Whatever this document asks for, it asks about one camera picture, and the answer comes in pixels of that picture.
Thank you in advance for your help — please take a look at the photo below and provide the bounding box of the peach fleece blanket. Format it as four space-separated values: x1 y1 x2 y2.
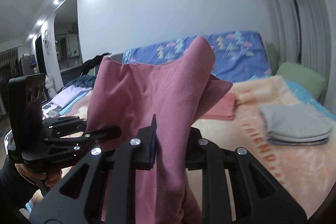
26 74 336 219

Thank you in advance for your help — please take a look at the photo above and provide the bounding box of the pink garment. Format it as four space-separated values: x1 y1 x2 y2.
87 36 232 223

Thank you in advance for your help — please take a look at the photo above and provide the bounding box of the black jacket left forearm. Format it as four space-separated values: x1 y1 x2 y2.
1 156 39 223

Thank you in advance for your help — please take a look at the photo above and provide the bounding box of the green pillow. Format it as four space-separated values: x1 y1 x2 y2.
265 41 328 101

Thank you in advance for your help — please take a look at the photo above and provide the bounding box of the lavender folded garment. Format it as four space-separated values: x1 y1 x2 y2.
51 85 92 109

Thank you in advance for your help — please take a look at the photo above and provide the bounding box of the black strap item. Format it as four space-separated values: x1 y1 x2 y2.
80 53 110 76

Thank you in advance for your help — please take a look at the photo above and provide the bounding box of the dark teal clothing pile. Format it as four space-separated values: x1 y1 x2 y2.
68 75 96 88

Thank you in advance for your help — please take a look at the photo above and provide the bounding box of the person's left hand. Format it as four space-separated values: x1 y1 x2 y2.
15 163 63 188

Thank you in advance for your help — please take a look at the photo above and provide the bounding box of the grey curtain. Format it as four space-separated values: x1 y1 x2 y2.
267 0 335 112

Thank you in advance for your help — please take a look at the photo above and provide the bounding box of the salmon folded garment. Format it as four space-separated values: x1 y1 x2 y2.
201 93 237 121

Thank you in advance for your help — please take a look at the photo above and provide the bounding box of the blue patterned pillow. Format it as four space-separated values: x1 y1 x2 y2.
122 30 272 83

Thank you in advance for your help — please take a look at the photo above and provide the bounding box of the grey folded clothes stack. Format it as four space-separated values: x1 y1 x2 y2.
259 104 334 146

